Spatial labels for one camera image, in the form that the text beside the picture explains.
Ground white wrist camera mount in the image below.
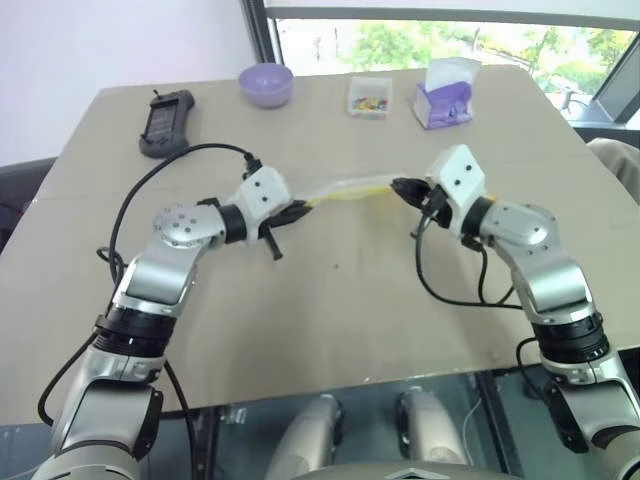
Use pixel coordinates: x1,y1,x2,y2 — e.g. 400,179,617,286
233,167,292,246
424,144,487,237

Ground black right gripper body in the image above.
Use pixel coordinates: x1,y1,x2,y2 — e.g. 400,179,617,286
422,182,454,229

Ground clear plastic zip bag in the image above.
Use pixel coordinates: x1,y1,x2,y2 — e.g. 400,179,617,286
292,172,401,209

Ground black handheld controller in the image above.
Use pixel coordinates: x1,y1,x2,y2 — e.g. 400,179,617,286
138,88,196,160

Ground purple tissue pack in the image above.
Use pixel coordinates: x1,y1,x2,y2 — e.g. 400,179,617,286
412,57,482,130

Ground grey robot torso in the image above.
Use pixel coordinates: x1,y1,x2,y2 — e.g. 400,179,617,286
308,455,514,480

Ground purple bowl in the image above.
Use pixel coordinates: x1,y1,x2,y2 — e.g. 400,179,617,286
237,63,295,109

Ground dark monitor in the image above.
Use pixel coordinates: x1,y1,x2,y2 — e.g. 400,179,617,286
592,48,640,124

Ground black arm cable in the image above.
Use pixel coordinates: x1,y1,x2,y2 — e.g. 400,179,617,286
37,143,264,429
412,209,526,309

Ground tan rounded cushion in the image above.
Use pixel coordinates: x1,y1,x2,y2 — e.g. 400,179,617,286
586,138,640,211

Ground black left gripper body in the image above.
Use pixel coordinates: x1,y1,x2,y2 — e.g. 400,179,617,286
258,199,304,262

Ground dark window frame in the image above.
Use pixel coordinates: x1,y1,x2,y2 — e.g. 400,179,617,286
248,0,297,81

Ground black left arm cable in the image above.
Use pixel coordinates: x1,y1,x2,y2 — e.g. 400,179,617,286
37,143,264,429

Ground black chair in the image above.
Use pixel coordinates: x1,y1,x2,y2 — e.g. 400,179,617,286
0,156,59,254

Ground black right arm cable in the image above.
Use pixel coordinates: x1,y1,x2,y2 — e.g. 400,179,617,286
412,209,526,309

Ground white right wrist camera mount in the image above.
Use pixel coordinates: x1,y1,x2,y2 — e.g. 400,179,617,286
424,144,487,237

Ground clear box of coloured bits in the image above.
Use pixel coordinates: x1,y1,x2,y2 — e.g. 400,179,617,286
346,75,393,120

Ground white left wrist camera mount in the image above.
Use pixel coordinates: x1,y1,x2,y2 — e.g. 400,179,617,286
233,167,292,246

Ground grey rounded robot leg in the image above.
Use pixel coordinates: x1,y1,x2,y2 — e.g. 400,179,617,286
396,386,474,465
263,393,346,480

